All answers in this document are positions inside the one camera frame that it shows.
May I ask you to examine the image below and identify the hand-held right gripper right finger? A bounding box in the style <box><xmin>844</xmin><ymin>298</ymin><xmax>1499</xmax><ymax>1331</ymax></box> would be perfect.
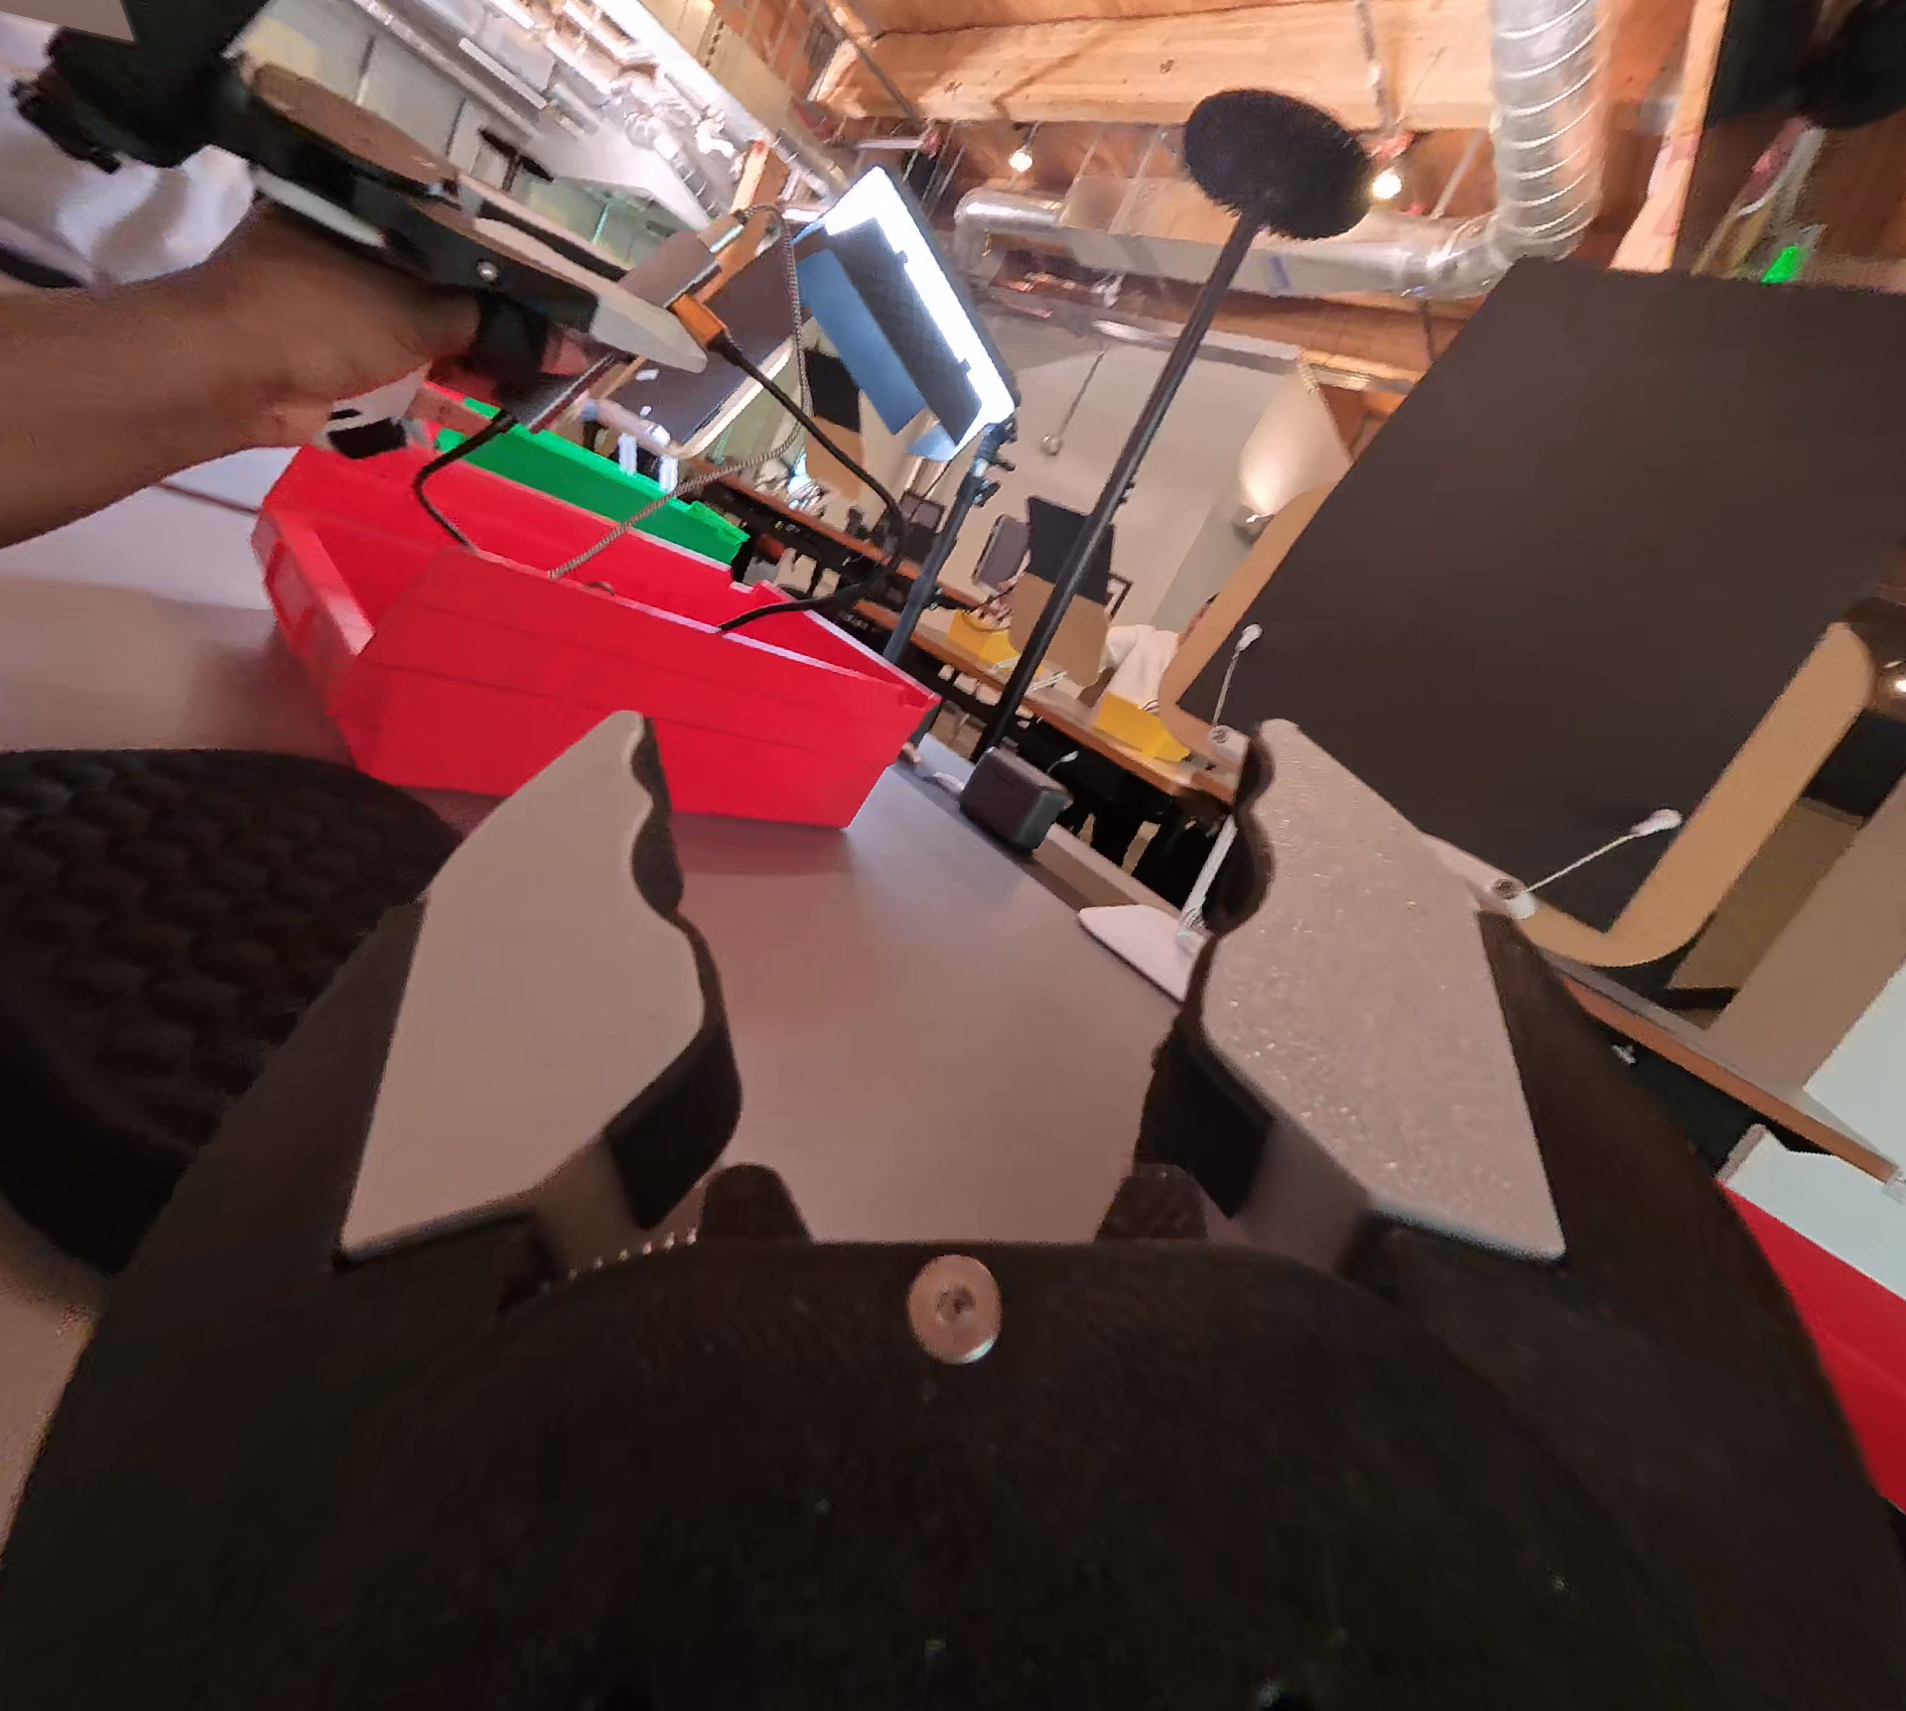
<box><xmin>1146</xmin><ymin>716</ymin><xmax>1571</xmax><ymax>1272</ymax></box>

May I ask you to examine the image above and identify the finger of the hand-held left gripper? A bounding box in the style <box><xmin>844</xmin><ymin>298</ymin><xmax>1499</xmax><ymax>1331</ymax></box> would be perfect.
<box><xmin>590</xmin><ymin>281</ymin><xmax>711</xmax><ymax>374</ymax></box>
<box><xmin>454</xmin><ymin>177</ymin><xmax>644</xmax><ymax>284</ymax></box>

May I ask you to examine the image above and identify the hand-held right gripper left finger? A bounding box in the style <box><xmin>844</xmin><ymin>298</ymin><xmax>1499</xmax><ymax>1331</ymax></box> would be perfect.
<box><xmin>340</xmin><ymin>710</ymin><xmax>744</xmax><ymax>1265</ymax></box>

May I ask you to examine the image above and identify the black cable with orange plug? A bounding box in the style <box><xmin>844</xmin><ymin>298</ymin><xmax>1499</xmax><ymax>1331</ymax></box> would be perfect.
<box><xmin>414</xmin><ymin>298</ymin><xmax>915</xmax><ymax>635</ymax></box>

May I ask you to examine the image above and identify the white plug adapter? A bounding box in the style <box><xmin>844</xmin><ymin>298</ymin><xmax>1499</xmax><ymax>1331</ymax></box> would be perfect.
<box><xmin>616</xmin><ymin>219</ymin><xmax>748</xmax><ymax>310</ymax></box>

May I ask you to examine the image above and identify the red plastic bin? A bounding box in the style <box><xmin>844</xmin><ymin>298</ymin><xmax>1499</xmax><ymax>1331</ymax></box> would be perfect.
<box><xmin>251</xmin><ymin>442</ymin><xmax>939</xmax><ymax>831</ymax></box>
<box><xmin>1721</xmin><ymin>1176</ymin><xmax>1906</xmax><ymax>1510</ymax></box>

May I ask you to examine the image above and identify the person's left forearm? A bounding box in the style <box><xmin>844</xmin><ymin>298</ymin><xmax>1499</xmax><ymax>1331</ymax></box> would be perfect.
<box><xmin>0</xmin><ymin>254</ymin><xmax>286</xmax><ymax>552</ymax></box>

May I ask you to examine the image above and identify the person's left hand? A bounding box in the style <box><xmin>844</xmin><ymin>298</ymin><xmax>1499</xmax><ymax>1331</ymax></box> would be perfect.
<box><xmin>196</xmin><ymin>199</ymin><xmax>494</xmax><ymax>456</ymax></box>

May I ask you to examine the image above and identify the green plastic bin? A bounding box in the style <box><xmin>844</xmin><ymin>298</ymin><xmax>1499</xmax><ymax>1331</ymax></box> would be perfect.
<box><xmin>437</xmin><ymin>391</ymin><xmax>748</xmax><ymax>563</ymax></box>

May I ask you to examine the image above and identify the person's pale clothing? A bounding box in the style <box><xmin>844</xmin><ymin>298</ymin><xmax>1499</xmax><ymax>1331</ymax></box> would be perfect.
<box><xmin>0</xmin><ymin>27</ymin><xmax>261</xmax><ymax>292</ymax></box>

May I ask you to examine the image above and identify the white stand with clear legs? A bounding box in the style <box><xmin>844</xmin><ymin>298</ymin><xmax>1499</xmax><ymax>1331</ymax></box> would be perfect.
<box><xmin>1078</xmin><ymin>623</ymin><xmax>1685</xmax><ymax>1005</ymax></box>

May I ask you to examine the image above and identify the led light panel on stand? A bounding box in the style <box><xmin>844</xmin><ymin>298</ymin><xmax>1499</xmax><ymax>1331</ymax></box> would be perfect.
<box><xmin>797</xmin><ymin>166</ymin><xmax>1024</xmax><ymax>665</ymax></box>

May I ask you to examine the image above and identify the black honeycomb wrist rest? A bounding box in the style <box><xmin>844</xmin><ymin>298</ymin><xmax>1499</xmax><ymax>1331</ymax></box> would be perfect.
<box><xmin>0</xmin><ymin>747</ymin><xmax>464</xmax><ymax>1272</ymax></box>

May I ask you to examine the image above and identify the dark grey small box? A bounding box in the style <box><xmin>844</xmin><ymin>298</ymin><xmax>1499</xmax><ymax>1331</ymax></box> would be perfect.
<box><xmin>962</xmin><ymin>752</ymin><xmax>1072</xmax><ymax>852</ymax></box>

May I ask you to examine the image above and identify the black monitor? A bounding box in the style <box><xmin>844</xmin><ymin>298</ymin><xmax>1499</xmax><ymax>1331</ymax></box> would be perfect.
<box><xmin>1028</xmin><ymin>494</ymin><xmax>1133</xmax><ymax>602</ymax></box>

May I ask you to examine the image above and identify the black microphone on pole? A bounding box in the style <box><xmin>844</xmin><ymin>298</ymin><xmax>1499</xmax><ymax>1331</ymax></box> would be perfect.
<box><xmin>976</xmin><ymin>88</ymin><xmax>1372</xmax><ymax>760</ymax></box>

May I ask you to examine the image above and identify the black panel with wooden frame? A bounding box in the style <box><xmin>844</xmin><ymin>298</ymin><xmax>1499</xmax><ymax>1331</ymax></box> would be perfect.
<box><xmin>1161</xmin><ymin>258</ymin><xmax>1906</xmax><ymax>970</ymax></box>

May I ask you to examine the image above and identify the silver ventilation duct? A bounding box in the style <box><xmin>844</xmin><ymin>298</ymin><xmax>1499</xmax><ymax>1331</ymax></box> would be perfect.
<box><xmin>954</xmin><ymin>0</ymin><xmax>1617</xmax><ymax>301</ymax></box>

